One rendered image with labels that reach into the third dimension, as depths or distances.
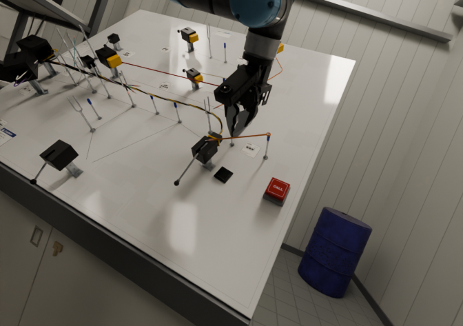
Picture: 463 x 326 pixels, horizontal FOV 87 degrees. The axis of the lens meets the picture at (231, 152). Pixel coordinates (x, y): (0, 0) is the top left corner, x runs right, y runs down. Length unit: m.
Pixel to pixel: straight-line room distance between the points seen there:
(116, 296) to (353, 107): 3.42
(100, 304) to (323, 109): 0.87
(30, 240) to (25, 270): 0.09
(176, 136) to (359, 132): 3.13
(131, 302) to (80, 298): 0.16
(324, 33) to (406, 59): 1.10
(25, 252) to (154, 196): 0.45
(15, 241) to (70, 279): 0.24
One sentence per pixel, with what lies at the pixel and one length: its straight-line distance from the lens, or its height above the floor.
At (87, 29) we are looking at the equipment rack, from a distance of 1.54.
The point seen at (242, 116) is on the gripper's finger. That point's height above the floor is 1.25.
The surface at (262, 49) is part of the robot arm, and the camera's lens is 0.56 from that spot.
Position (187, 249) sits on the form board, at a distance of 0.62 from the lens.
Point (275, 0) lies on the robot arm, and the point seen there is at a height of 1.41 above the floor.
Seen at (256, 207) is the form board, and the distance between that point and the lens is 0.65.
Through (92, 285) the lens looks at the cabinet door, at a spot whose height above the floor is 0.70.
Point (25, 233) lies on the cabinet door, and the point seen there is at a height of 0.70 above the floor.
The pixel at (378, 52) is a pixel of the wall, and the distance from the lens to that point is 3.99.
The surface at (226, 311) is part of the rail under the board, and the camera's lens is 0.58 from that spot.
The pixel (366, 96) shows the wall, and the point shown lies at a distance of 3.79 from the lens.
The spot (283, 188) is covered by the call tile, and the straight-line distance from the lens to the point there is 0.64.
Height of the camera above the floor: 1.19
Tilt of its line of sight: 3 degrees down
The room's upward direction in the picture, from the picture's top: 21 degrees clockwise
